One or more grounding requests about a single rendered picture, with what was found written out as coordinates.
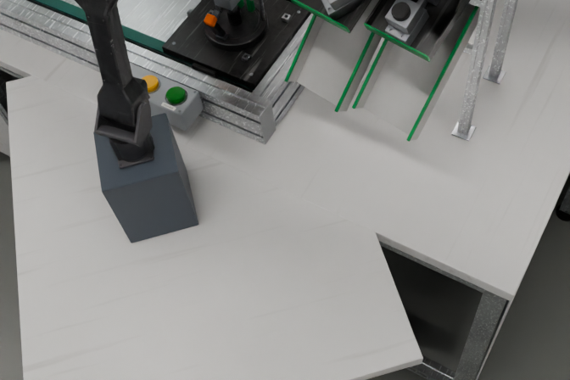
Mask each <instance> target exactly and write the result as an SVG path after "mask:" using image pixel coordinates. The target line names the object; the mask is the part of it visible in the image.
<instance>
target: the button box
mask: <svg viewBox="0 0 570 380"><path fill-rule="evenodd" d="M130 66H131V72H132V76H133V77H136V78H140V79H142V78H143V77H144V76H146V75H154V76H156V77H157V79H158V81H159V86H158V87H157V89H155V90H154V91H152V92H149V93H148V95H149V96H150V99H149V104H150V107H151V115H152V116H154V115H160V114H163V113H166V115H167V117H168V120H169V122H170V124H171V125H173V126H176V127H178V128H180V129H182V130H184V131H186V130H187V129H188V128H189V127H190V125H191V124H192V123H193V122H194V121H195V120H196V118H197V117H198V115H199V114H200V113H201V112H202V110H203V109H204V106H203V104H202V101H201V97H200V95H199V91H196V90H194V89H192V88H190V87H186V86H184V85H182V84H180V83H178V82H176V81H173V80H170V79H168V78H166V77H163V76H162V75H158V74H156V73H154V72H152V71H150V70H146V69H144V68H142V67H140V66H138V65H135V64H133V63H130ZM172 87H182V88H183V89H184V91H185V93H186V97H185V99H184V100H183V101H182V102H181V103H176V104H174V103H170V102H168V100H167V98H166V93H167V91H168V90H169V89H170V88H172Z"/></svg>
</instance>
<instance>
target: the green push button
mask: <svg viewBox="0 0 570 380"><path fill-rule="evenodd" d="M185 97H186V93H185V91H184V89H183V88H182V87H172V88H170V89H169V90H168V91H167V93H166V98H167V100H168V102H170V103H174V104H176V103H181V102H182V101H183V100H184V99H185Z"/></svg>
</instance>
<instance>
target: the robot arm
mask: <svg viewBox="0 0 570 380"><path fill-rule="evenodd" d="M75 1H76V2H77V3H78V5H79V6H80V7H81V8H82V9H83V10H84V12H85V15H86V18H87V23H88V27H89V31H90V34H91V38H92V44H93V47H94V50H95V54H96V57H97V61H98V67H99V70H100V74H101V77H102V81H103V85H102V87H101V88H100V90H99V92H98V95H97V99H98V109H97V115H96V121H95V128H94V132H95V133H96V134H98V135H99V136H104V137H108V138H109V143H110V145H111V147H112V149H113V150H114V152H115V155H116V157H117V159H118V166H119V167H120V169H123V168H126V167H130V166H134V165H139V164H142V163H146V162H149V161H152V160H154V152H153V150H154V147H155V146H154V140H153V138H152V135H151V133H150V130H151V128H152V116H151V107H150V104H149V99H150V96H149V95H148V84H147V82H146V81H145V80H144V79H140V78H136V77H133V76H132V72H131V66H130V61H129V58H128V53H127V49H126V42H125V38H124V34H123V30H122V26H121V22H120V15H119V10H118V6H117V3H118V1H119V0H75ZM250 1H253V0H250Z"/></svg>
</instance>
